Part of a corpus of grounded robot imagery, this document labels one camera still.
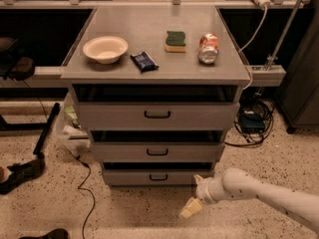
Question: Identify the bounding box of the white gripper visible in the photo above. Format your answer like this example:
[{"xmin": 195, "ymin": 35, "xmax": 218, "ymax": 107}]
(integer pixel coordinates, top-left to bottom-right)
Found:
[{"xmin": 179, "ymin": 174, "xmax": 226, "ymax": 218}]

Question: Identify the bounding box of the grey bottom drawer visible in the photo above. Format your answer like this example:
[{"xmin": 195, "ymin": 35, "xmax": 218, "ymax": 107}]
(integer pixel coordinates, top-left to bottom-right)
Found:
[{"xmin": 102, "ymin": 161, "xmax": 215, "ymax": 186}]

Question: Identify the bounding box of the grey drawer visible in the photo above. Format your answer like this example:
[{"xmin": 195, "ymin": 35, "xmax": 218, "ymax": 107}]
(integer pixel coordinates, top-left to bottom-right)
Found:
[
  {"xmin": 72, "ymin": 85, "xmax": 241, "ymax": 131},
  {"xmin": 102, "ymin": 161, "xmax": 215, "ymax": 186},
  {"xmin": 92, "ymin": 130, "xmax": 224, "ymax": 162}
]

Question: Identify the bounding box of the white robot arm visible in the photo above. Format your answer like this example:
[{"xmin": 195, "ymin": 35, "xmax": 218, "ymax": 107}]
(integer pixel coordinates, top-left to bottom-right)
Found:
[{"xmin": 179, "ymin": 168, "xmax": 319, "ymax": 234}]

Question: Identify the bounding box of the grey middle drawer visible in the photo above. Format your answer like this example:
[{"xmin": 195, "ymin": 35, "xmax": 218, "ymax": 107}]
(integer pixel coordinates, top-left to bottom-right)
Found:
[{"xmin": 92, "ymin": 130, "xmax": 224, "ymax": 162}]

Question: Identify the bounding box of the grey drawer cabinet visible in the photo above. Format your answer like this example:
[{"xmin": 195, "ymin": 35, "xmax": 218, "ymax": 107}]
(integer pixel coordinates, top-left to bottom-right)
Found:
[{"xmin": 60, "ymin": 5, "xmax": 251, "ymax": 188}]

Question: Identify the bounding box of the grey top drawer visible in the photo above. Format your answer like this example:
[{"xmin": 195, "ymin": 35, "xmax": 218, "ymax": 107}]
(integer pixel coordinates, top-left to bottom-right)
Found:
[{"xmin": 72, "ymin": 85, "xmax": 241, "ymax": 131}]

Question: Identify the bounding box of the crushed red soda can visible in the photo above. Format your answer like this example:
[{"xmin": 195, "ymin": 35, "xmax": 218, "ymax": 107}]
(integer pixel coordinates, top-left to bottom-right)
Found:
[{"xmin": 198, "ymin": 33, "xmax": 219, "ymax": 65}]

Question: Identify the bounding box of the dark blue snack packet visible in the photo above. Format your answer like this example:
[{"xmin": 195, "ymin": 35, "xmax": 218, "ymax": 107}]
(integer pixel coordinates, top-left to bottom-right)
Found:
[{"xmin": 131, "ymin": 52, "xmax": 159, "ymax": 73}]

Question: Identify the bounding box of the dark grey side cabinet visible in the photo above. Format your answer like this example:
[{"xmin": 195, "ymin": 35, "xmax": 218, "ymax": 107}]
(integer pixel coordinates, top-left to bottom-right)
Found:
[{"xmin": 275, "ymin": 9, "xmax": 319, "ymax": 133}]

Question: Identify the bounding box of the clear plastic bag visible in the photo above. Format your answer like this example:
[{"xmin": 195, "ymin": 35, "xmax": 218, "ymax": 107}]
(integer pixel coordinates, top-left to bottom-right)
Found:
[{"xmin": 53, "ymin": 94, "xmax": 90, "ymax": 154}]

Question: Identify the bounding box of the green yellow sponge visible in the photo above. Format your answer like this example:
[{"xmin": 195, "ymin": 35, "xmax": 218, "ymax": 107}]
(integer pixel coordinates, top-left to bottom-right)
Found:
[{"xmin": 164, "ymin": 31, "xmax": 186, "ymax": 53}]

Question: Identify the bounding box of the black bar on floor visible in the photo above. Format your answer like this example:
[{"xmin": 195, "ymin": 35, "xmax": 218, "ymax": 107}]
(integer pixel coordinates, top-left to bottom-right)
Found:
[{"xmin": 33, "ymin": 103, "xmax": 60, "ymax": 159}]

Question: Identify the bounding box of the dark shoe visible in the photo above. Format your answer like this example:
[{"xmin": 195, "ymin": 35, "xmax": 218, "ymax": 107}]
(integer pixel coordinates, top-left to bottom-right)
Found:
[{"xmin": 0, "ymin": 158, "xmax": 45, "ymax": 195}]

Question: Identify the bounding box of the metal diagonal pole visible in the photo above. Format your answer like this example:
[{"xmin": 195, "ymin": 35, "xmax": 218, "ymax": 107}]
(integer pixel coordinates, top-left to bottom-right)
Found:
[{"xmin": 264, "ymin": 0, "xmax": 311, "ymax": 72}]

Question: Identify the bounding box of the dark office chair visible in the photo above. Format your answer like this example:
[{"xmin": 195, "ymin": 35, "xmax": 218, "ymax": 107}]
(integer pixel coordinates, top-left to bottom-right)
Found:
[{"xmin": 0, "ymin": 37, "xmax": 35, "ymax": 81}]

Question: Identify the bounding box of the tangled black cable pile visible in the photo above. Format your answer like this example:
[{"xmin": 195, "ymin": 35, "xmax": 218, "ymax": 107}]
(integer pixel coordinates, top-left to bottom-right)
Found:
[{"xmin": 224, "ymin": 96, "xmax": 276, "ymax": 148}]

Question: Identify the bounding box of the black floor cable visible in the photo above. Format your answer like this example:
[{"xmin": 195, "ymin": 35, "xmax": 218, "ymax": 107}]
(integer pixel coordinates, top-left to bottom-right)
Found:
[{"xmin": 75, "ymin": 154, "xmax": 97, "ymax": 239}]

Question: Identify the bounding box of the white power cable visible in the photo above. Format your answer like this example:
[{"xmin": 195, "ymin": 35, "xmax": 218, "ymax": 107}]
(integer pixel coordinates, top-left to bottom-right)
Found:
[{"xmin": 237, "ymin": 4, "xmax": 269, "ymax": 92}]

